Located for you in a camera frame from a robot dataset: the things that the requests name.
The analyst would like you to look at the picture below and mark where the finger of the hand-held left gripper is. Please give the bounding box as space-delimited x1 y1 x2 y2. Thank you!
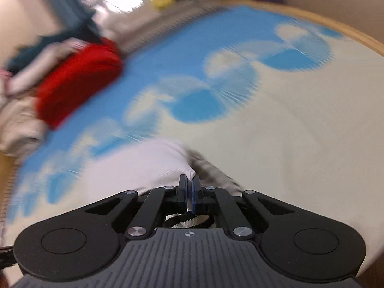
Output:
0 245 16 270

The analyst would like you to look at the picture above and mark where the blue white printed blanket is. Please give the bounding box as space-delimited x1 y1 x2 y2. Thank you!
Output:
4 4 384 279

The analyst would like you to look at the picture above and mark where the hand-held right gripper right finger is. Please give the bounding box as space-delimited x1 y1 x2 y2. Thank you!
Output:
192 175 296 239

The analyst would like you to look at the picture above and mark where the wooden bed frame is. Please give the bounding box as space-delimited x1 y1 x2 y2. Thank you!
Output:
237 0 384 56

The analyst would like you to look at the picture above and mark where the teal cloth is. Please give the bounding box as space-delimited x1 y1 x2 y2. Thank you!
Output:
6 18 101 73

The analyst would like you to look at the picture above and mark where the black white striped garment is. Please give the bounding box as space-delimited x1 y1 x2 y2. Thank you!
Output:
79 138 245 229

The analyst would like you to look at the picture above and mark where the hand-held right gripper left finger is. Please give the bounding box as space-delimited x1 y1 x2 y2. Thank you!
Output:
84 174 190 239

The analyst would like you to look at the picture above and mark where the red folded cloth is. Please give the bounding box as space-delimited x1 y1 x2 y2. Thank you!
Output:
34 38 124 130

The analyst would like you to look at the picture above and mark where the cream cloth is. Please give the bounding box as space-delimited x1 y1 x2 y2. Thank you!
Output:
0 94 50 158

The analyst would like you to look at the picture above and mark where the blue curtain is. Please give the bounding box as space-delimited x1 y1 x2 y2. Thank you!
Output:
40 0 97 29

